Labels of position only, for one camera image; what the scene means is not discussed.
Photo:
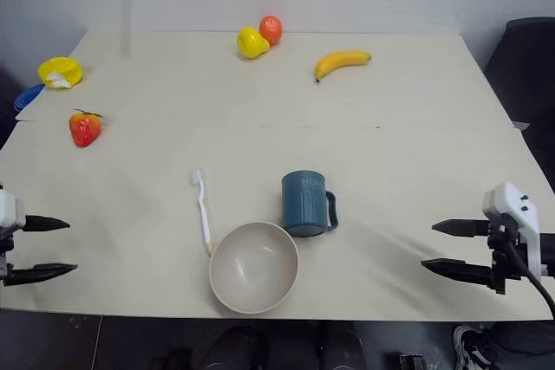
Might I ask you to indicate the blue ribbed disc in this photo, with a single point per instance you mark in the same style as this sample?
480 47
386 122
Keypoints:
26 99

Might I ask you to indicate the yellow toy banana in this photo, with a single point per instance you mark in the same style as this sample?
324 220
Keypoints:
340 62

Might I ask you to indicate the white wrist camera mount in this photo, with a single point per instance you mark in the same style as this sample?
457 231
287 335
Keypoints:
8 209
513 203

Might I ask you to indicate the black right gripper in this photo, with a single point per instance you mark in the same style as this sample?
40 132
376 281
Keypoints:
499 257

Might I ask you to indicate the yellow bell pepper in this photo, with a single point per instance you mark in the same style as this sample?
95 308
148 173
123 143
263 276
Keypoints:
251 43

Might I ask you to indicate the beige round bowl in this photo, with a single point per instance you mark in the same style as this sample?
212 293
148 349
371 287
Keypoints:
253 268

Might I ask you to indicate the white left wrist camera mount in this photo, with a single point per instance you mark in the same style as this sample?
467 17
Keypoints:
8 209

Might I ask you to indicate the black and white sneaker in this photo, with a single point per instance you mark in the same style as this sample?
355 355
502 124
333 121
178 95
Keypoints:
470 348

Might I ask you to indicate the blue ribbed mug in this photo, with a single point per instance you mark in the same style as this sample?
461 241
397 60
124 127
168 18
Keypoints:
303 205

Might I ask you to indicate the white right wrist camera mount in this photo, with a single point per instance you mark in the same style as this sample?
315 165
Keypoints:
513 203

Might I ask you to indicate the white toothbrush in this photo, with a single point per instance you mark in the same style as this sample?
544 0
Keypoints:
202 209

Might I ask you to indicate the black chair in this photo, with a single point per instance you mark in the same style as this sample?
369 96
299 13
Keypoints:
526 79

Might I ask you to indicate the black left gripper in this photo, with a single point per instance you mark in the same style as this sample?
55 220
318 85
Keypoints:
6 253

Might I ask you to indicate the orange-red toy tomato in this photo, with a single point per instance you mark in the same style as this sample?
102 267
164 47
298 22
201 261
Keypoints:
271 30

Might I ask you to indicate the red toy strawberry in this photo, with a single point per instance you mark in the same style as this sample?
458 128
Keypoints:
84 129

